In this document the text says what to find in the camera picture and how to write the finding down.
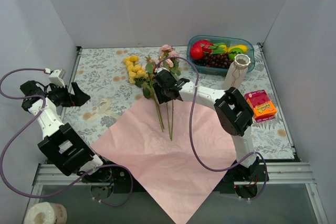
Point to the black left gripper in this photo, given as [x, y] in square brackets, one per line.
[72, 96]

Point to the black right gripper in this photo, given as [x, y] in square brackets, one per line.
[159, 85]

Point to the pink rose stem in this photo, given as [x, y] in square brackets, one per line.
[167, 55]
[149, 93]

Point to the cream printed ribbon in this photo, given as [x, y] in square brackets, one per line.
[103, 108]

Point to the purple and pink wrapping paper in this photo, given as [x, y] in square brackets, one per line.
[168, 170]

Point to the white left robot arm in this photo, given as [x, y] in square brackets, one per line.
[61, 144]

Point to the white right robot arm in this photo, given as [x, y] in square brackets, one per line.
[234, 114]

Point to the white ribbed ceramic vase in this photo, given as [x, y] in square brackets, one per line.
[237, 71]

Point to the yellow rose bunch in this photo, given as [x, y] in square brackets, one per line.
[136, 72]

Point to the red dragon fruit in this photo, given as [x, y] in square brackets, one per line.
[199, 48]

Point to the dark grape bunch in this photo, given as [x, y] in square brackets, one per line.
[221, 61]

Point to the yellow mango with leaves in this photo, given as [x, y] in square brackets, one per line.
[218, 48]

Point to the green lime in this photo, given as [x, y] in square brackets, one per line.
[233, 52]

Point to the teal plastic fruit basket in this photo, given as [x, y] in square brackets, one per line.
[229, 41]

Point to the yellow lemon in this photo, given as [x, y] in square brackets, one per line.
[242, 48]

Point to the orange pink snack box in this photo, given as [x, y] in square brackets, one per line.
[263, 108]

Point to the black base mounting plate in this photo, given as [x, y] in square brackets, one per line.
[239, 180]

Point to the white paper towel roll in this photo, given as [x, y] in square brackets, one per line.
[46, 213]

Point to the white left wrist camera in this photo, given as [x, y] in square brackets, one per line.
[56, 78]

